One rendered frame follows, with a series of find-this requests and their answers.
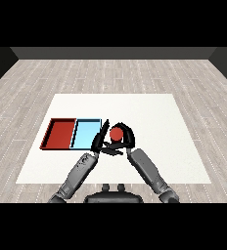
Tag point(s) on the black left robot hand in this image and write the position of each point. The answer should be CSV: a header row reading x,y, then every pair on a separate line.
x,y
99,140

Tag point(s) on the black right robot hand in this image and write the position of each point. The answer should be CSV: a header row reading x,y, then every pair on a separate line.
x,y
129,136

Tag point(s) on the small red can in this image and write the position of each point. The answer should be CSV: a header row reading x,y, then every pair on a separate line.
x,y
116,133

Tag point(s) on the light blue shallow open box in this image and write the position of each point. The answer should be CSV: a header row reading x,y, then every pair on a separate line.
x,y
86,133

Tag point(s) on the red shallow open box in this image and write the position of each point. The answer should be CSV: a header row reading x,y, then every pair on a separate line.
x,y
59,133

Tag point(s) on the dark grey robot body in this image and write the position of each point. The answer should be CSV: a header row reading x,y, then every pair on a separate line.
x,y
113,196

